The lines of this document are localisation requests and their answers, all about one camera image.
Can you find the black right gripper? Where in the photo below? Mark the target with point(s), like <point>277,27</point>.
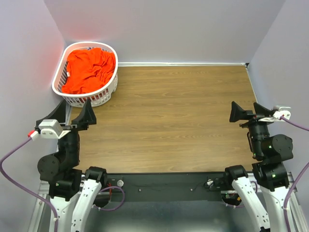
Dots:
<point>237,112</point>

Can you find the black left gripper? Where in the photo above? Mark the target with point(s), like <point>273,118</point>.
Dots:
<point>87,116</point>

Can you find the orange t-shirt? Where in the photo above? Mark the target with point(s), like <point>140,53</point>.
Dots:
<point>89,70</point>

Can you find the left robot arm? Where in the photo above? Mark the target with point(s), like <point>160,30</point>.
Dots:
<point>72,192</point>

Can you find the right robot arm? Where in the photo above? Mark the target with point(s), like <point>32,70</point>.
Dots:
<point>270,152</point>

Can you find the white plastic laundry basket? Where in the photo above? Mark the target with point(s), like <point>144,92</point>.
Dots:
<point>98,97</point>

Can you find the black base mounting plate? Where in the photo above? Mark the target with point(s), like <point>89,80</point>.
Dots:
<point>168,187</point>

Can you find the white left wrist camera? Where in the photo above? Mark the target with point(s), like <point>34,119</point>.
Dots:
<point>48,129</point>

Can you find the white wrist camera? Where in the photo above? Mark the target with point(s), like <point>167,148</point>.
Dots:
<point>276,114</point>
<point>48,129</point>

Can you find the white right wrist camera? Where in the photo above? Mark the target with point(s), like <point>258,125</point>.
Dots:
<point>276,114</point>

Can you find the aluminium frame rail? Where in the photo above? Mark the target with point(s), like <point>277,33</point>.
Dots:
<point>40,219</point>

